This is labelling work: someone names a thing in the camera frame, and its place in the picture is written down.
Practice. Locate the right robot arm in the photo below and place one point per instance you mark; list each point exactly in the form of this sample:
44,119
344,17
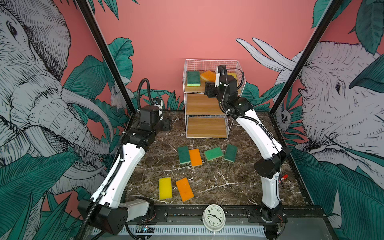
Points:
225,90

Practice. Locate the light green yellow sponge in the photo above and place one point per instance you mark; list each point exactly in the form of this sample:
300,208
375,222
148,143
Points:
213,154

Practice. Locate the black frame post left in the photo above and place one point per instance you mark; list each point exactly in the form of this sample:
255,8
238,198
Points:
88,15

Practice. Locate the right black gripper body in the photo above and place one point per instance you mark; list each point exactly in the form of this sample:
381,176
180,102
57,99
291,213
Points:
214,90

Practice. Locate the black frame post right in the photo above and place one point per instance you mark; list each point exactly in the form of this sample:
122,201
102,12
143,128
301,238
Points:
325,20

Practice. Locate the white analog clock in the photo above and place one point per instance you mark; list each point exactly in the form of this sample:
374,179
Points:
214,218

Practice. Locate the dark green sponge beside orange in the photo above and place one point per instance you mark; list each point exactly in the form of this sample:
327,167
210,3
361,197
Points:
184,156

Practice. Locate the black frame post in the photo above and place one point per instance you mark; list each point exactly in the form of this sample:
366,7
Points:
325,20
88,15

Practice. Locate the dark green sponge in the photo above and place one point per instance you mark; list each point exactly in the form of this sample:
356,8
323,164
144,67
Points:
231,153
184,156
193,79

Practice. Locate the white wire wooden shelf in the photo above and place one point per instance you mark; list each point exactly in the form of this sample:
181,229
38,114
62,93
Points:
204,119

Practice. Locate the yellow sponge on table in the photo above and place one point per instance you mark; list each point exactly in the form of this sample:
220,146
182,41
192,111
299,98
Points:
165,188

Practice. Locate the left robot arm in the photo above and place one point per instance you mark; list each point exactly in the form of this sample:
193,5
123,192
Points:
105,210

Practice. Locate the white slotted cable duct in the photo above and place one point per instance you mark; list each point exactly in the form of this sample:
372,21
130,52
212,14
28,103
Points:
170,230

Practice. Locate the orange sponge tilted front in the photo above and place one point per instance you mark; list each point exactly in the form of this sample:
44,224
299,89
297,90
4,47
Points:
184,189

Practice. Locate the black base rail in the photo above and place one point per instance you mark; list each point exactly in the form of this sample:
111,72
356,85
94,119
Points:
230,222

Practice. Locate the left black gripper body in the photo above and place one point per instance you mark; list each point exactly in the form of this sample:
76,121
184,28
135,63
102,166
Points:
166,123

